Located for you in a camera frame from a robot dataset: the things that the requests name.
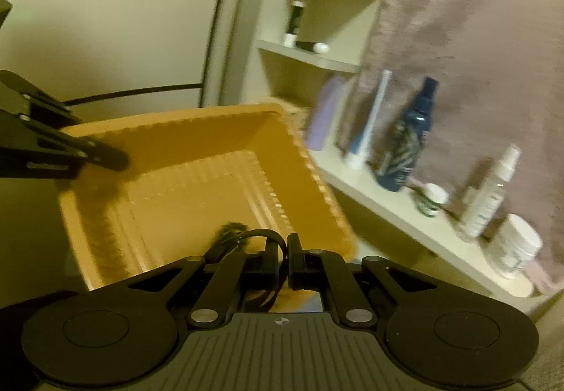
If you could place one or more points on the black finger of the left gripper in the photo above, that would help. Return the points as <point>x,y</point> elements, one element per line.
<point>97,152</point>

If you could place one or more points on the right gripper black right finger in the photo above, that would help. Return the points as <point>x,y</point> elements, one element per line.
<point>328,274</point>

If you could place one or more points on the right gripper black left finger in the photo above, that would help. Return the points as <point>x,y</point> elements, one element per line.
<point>224,294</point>

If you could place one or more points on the orange plastic tray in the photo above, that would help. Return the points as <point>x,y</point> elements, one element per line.
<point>192,172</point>

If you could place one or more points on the white blue tube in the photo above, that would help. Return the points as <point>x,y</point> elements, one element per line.
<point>359,150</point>

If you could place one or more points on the small green white jar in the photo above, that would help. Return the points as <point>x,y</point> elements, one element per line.
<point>430,199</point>

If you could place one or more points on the dark blue spray bottle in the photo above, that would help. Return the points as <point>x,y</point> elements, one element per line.
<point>408,139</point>

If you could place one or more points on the lilac tube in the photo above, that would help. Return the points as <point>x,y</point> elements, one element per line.
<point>323,112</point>

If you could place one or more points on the clear white spray bottle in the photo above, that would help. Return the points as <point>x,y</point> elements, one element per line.
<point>489,196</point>

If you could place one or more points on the large white cream jar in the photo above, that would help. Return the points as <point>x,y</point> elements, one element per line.
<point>514,245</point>

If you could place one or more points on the lying black lip balm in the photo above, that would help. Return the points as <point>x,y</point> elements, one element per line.
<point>318,48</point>

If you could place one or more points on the upright black lip balm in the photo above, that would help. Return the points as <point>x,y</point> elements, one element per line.
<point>290,36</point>

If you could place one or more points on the cream corner shelf unit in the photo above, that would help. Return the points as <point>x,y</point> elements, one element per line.
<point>383,223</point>

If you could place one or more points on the mauve hanging towel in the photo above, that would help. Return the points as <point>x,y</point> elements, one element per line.
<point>499,64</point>

